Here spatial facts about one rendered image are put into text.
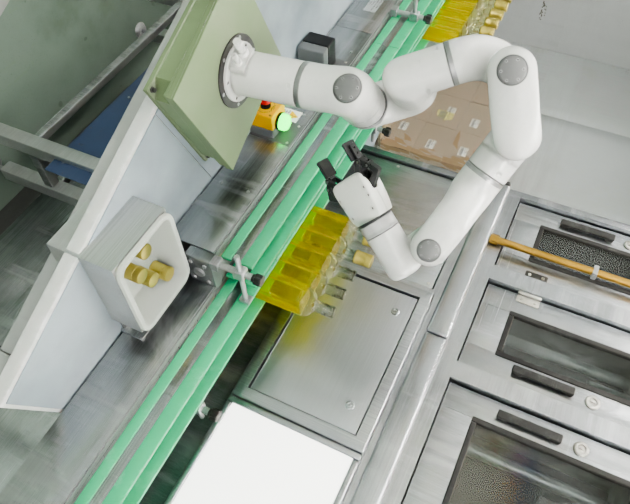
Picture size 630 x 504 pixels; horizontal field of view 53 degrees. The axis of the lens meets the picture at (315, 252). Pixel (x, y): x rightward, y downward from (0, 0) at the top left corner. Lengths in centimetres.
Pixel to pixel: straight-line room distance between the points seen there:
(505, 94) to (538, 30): 667
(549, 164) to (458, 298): 488
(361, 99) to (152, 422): 77
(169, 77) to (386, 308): 79
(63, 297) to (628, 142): 625
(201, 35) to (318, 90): 24
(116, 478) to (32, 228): 93
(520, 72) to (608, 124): 596
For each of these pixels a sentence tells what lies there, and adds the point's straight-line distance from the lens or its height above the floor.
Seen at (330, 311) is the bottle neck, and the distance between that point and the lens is 147.
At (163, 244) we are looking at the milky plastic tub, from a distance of 137.
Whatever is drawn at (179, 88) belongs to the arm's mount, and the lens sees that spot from 123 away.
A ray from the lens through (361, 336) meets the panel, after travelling 159.
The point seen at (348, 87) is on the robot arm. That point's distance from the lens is 125.
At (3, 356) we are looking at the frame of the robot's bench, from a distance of 134.
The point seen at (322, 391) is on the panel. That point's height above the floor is 117.
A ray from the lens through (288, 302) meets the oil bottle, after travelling 148.
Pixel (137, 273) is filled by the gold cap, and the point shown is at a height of 81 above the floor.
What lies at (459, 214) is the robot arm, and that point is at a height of 136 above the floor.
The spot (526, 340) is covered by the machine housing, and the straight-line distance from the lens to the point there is 171.
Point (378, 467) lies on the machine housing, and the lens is 146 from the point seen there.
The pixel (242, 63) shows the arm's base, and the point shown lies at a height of 85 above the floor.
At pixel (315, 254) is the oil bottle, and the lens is 154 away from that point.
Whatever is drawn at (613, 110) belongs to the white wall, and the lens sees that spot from 731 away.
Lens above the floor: 148
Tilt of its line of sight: 17 degrees down
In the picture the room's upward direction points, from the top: 110 degrees clockwise
